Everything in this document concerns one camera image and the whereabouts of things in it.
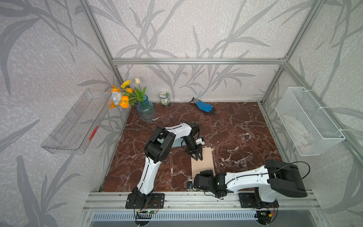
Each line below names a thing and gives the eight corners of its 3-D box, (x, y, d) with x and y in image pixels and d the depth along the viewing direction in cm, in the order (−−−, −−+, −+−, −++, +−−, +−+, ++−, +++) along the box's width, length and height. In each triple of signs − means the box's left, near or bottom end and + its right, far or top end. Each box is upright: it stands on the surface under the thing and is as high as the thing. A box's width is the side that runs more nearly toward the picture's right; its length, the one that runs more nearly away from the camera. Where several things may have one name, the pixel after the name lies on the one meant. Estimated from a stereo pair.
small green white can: (160, 105, 121) (159, 98, 115) (162, 98, 127) (160, 91, 120) (169, 105, 121) (168, 98, 115) (170, 98, 127) (169, 91, 120)
